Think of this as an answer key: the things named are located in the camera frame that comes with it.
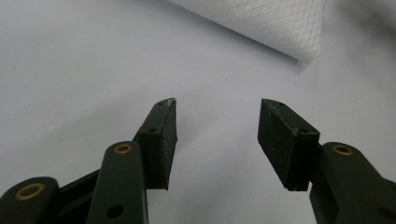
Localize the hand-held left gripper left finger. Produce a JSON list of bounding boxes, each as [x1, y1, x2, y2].
[[133, 97, 178, 191]]

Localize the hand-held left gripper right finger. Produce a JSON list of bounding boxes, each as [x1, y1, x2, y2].
[[257, 98, 321, 192]]

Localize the white mesh laundry bag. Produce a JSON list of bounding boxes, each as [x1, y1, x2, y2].
[[169, 0, 330, 64]]

